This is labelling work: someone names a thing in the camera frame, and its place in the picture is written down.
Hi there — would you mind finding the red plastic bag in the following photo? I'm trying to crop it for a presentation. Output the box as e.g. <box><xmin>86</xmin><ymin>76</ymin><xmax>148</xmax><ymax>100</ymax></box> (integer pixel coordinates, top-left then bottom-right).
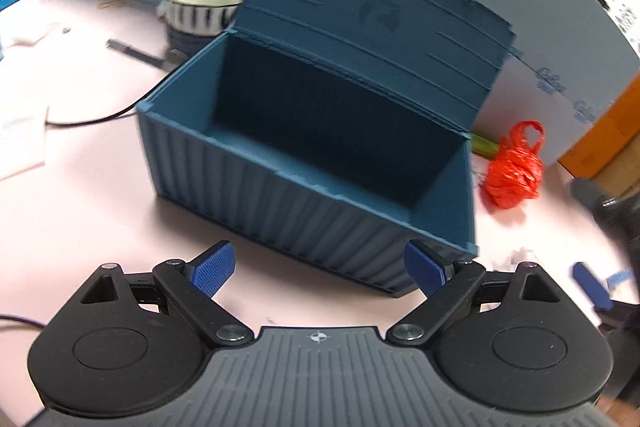
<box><xmin>482</xmin><ymin>120</ymin><xmax>546</xmax><ymax>210</ymax></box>

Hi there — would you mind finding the orange cardboard box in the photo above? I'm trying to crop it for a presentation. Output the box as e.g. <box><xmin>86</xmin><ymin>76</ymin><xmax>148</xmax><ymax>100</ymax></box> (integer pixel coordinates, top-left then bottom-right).
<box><xmin>559</xmin><ymin>75</ymin><xmax>640</xmax><ymax>178</ymax></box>

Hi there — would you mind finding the green tube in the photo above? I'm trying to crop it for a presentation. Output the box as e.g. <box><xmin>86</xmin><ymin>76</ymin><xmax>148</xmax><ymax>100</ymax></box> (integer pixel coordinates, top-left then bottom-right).
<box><xmin>471</xmin><ymin>134</ymin><xmax>499</xmax><ymax>159</ymax></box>

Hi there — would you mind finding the light blue cardboard box back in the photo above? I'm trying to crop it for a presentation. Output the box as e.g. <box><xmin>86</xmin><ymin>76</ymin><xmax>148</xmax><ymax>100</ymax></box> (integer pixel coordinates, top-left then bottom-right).
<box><xmin>474</xmin><ymin>0</ymin><xmax>639</xmax><ymax>164</ymax></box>

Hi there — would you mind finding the blue plastic storage box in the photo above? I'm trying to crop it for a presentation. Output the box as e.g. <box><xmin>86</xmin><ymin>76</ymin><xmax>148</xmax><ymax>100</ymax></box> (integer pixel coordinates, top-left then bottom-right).
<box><xmin>137</xmin><ymin>0</ymin><xmax>514</xmax><ymax>296</ymax></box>

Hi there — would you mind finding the dark grey pen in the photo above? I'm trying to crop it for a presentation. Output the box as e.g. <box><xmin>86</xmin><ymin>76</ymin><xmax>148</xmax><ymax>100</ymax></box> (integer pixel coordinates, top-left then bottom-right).
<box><xmin>106</xmin><ymin>39</ymin><xmax>176</xmax><ymax>72</ymax></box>

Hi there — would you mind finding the striped ceramic bowl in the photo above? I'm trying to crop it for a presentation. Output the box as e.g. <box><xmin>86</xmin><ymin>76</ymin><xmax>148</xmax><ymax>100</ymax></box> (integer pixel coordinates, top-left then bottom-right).
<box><xmin>156</xmin><ymin>0</ymin><xmax>243</xmax><ymax>57</ymax></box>

